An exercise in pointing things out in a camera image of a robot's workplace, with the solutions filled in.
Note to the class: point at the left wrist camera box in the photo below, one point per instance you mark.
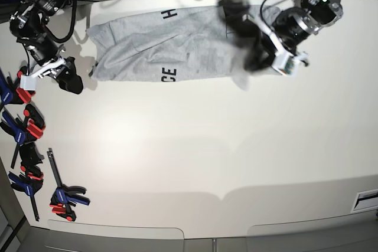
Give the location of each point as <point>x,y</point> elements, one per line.
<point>284,65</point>

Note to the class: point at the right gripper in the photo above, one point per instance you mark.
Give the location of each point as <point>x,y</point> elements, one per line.
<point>61,69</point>

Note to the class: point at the grey T-shirt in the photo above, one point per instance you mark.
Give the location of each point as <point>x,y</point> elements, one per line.
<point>176,45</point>

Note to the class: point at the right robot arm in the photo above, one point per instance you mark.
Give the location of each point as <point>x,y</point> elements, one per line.
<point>29,25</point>

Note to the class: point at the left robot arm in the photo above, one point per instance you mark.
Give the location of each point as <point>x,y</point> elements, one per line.
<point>297,23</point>

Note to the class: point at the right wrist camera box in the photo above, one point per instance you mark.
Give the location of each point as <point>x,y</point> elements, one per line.
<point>28,83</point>

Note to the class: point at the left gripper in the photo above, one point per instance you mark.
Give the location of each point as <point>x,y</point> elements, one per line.
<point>266,47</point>

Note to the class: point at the bar clamp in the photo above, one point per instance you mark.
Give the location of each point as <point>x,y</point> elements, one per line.
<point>25,133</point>
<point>30,181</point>
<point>12,93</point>
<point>65,197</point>

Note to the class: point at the right bar clamp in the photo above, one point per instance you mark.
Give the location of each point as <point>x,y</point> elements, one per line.
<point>65,197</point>

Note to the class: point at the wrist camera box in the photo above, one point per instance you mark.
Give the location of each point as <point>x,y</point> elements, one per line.
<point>28,83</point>
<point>284,65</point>

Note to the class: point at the top bar clamp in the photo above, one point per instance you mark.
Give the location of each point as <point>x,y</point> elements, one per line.
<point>12,93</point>

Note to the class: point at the white slotted bracket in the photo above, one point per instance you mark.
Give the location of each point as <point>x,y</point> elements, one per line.
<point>365,201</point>

